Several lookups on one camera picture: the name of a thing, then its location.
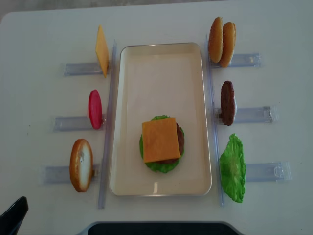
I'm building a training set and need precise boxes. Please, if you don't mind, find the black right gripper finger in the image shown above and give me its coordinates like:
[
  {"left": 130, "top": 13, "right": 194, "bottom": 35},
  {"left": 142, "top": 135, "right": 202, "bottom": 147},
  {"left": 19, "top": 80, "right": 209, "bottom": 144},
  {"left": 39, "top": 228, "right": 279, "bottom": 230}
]
[{"left": 0, "top": 196, "right": 28, "bottom": 235}]

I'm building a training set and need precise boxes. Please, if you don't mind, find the orange cheese slice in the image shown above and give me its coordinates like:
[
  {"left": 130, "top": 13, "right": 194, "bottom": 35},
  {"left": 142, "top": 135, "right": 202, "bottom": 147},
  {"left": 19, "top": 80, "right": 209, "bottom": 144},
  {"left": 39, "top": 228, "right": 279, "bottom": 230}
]
[
  {"left": 142, "top": 117, "right": 180, "bottom": 163},
  {"left": 95, "top": 25, "right": 109, "bottom": 78}
]

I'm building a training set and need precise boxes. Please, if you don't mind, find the bread slice in holder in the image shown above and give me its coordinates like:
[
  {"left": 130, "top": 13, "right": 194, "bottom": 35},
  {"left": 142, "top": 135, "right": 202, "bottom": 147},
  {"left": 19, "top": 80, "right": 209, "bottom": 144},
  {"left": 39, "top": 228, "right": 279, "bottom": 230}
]
[{"left": 69, "top": 139, "right": 93, "bottom": 192}]

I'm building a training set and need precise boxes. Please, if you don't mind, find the red tomato slice in holder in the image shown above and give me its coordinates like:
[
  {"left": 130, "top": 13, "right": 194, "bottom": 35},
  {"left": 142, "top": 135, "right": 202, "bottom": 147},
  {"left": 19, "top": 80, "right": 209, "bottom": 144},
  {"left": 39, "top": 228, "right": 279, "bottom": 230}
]
[{"left": 88, "top": 90, "right": 102, "bottom": 130}]

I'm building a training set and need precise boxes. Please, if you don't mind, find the green lettuce leaf on stack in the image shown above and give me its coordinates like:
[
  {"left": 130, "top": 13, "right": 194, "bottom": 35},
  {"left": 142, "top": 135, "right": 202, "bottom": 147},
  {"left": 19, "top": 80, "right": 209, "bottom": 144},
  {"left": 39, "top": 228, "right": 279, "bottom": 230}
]
[{"left": 139, "top": 115, "right": 184, "bottom": 173}]

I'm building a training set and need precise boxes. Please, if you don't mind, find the brown meat patty on stack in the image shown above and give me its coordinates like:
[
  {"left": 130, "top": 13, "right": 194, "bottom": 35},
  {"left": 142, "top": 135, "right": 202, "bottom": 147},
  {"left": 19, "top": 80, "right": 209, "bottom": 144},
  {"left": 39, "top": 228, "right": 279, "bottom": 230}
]
[{"left": 156, "top": 123, "right": 184, "bottom": 164}]

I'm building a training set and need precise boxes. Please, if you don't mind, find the orange cheese slice in holder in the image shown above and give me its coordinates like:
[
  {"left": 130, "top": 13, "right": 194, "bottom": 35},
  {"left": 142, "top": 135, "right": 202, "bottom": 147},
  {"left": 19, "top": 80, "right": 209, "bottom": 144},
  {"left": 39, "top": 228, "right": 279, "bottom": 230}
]
[{"left": 95, "top": 25, "right": 109, "bottom": 78}]

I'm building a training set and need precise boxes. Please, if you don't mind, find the green lettuce leaf in holder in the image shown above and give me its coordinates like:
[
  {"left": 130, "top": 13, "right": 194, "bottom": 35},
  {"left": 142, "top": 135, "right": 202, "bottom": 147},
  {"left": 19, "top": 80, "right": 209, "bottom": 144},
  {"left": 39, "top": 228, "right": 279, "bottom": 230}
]
[{"left": 220, "top": 134, "right": 246, "bottom": 203}]

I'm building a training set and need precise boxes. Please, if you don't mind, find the brown meat patty in holder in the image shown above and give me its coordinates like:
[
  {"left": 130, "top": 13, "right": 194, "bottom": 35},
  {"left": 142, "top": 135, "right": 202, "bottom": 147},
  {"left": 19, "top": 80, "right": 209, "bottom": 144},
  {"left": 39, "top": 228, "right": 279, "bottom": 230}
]
[{"left": 221, "top": 81, "right": 236, "bottom": 126}]

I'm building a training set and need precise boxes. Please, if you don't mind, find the black base at bottom edge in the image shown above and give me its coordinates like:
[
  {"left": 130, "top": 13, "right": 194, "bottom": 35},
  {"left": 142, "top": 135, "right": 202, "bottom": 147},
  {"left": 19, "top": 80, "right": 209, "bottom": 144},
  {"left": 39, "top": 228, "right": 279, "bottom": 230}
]
[{"left": 80, "top": 222, "right": 241, "bottom": 235}]

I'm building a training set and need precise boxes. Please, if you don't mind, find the cream rectangular tray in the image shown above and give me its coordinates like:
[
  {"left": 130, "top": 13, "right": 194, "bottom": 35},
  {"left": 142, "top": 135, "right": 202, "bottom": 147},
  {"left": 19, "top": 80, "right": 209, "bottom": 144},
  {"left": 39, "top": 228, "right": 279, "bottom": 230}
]
[{"left": 110, "top": 43, "right": 212, "bottom": 196}]

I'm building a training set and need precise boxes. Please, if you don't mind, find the sesame bun top in holder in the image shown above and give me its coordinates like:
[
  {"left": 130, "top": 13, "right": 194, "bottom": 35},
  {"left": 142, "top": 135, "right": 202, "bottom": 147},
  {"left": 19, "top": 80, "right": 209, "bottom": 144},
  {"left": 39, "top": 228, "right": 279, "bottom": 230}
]
[{"left": 208, "top": 17, "right": 223, "bottom": 63}]

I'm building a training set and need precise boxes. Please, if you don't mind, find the plain bun half in holder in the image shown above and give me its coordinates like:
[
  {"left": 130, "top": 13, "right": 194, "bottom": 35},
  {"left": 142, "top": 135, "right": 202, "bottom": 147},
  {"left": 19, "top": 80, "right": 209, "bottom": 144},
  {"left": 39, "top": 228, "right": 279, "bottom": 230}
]
[{"left": 219, "top": 22, "right": 236, "bottom": 67}]

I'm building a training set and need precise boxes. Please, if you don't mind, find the clear bread holder rail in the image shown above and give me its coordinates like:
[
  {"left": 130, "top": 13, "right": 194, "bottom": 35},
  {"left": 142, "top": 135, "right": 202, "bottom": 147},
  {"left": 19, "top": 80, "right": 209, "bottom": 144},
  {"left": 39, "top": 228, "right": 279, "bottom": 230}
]
[{"left": 41, "top": 164, "right": 100, "bottom": 184}]

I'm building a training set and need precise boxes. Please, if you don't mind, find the clear tomato holder rail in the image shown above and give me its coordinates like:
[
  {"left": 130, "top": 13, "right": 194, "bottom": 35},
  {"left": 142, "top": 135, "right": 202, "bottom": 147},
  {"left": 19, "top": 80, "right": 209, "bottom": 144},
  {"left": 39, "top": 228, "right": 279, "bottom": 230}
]
[{"left": 52, "top": 116, "right": 94, "bottom": 132}]

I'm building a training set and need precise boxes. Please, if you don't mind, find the clear cheese holder rail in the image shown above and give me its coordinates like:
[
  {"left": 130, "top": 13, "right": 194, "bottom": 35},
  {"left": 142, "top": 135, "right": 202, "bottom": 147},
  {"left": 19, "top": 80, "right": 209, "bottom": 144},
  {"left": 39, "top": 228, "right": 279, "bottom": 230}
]
[{"left": 64, "top": 63, "right": 102, "bottom": 76}]

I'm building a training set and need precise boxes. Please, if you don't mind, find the clear lettuce holder rail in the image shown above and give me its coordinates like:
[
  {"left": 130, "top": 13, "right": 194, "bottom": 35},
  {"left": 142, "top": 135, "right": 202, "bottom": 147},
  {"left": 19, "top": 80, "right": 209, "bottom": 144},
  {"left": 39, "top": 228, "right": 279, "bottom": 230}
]
[{"left": 246, "top": 161, "right": 292, "bottom": 182}]

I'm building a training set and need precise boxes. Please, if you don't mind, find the clear patty holder rail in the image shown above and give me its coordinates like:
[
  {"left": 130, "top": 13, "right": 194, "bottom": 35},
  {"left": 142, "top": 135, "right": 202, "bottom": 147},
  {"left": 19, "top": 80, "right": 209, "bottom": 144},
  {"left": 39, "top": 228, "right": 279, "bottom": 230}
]
[{"left": 215, "top": 106, "right": 279, "bottom": 125}]

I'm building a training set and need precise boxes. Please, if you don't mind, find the clear bun holder rail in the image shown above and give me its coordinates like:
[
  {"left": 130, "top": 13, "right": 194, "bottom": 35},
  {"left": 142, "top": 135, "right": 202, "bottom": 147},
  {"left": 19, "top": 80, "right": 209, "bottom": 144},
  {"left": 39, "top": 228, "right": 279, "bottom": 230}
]
[{"left": 209, "top": 52, "right": 264, "bottom": 68}]

